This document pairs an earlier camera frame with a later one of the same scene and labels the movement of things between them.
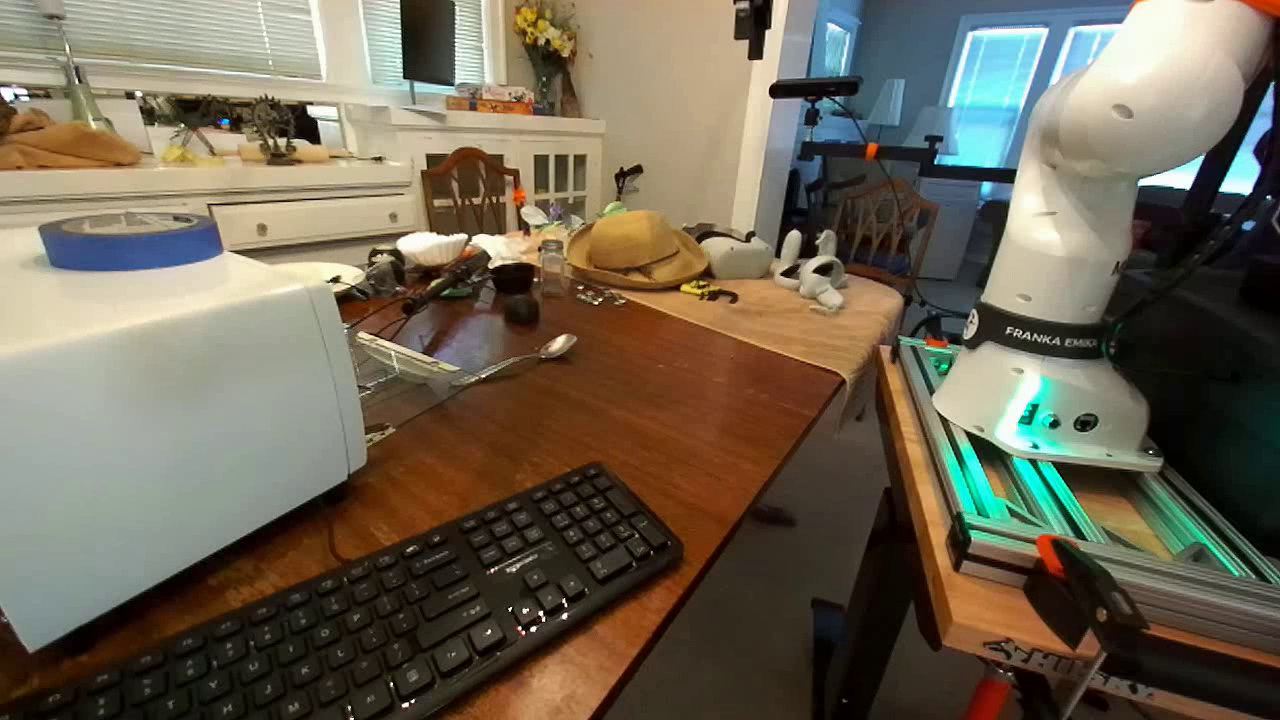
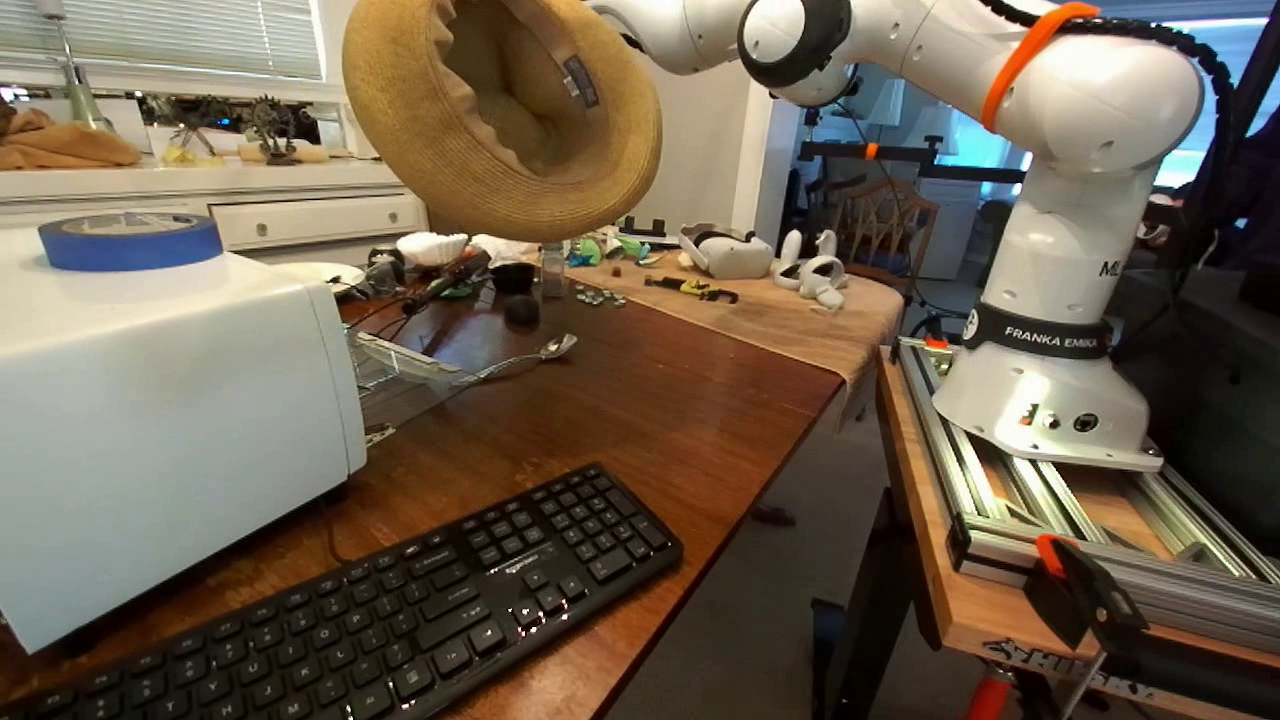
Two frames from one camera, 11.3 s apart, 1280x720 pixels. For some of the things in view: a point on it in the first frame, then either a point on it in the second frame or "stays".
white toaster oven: (151, 413) stays
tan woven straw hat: (636, 248) -> (503, 123)
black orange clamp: (1091, 605) stays
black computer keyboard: (402, 632) stays
